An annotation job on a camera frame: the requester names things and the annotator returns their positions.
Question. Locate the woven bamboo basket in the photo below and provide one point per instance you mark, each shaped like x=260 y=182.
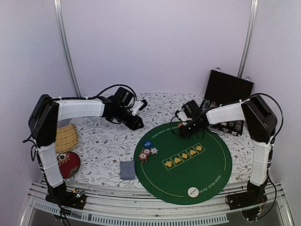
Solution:
x=66 y=138

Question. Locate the blue blind button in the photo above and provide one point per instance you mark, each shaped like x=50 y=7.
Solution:
x=147 y=144

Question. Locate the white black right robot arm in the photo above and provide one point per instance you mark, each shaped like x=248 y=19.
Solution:
x=261 y=124

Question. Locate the aluminium frame post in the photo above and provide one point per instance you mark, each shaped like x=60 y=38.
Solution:
x=249 y=34
x=65 y=45

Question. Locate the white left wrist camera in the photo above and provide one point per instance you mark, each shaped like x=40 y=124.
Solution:
x=138 y=106

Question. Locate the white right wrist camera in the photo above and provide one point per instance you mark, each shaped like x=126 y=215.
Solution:
x=180 y=114

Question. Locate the red floral round cushion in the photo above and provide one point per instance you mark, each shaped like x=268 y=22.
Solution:
x=69 y=163

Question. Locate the white dealer button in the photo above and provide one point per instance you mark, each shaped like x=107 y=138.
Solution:
x=193 y=192

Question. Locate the round green poker mat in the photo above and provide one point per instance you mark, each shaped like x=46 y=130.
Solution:
x=202 y=161

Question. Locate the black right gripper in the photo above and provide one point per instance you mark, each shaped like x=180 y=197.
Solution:
x=186 y=133

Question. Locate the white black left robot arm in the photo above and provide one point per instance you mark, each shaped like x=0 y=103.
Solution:
x=43 y=126

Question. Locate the right aluminium frame post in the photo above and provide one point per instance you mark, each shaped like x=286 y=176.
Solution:
x=249 y=34

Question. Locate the blue playing card deck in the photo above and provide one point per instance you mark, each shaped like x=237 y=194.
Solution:
x=127 y=170

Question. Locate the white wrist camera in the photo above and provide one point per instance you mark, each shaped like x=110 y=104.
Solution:
x=138 y=106
x=180 y=114

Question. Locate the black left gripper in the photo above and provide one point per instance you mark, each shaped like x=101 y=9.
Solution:
x=134 y=125

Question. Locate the left aluminium frame post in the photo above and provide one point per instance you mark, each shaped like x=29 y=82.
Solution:
x=65 y=45

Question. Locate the black poker chip case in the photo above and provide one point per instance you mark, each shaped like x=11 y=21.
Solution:
x=224 y=89

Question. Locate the single red five chip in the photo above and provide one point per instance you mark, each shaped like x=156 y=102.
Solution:
x=147 y=151

